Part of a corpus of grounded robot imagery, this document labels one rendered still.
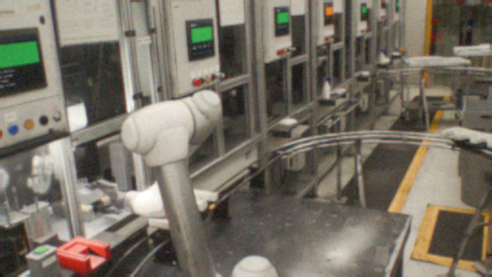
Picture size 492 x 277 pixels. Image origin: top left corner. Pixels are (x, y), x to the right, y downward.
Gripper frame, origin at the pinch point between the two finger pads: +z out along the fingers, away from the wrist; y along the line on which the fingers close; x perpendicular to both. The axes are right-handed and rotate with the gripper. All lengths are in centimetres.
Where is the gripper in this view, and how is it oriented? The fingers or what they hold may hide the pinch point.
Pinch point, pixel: (92, 195)
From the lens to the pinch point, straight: 218.0
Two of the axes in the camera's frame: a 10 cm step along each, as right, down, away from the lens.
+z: -8.9, -0.7, 4.5
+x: -4.5, 2.7, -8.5
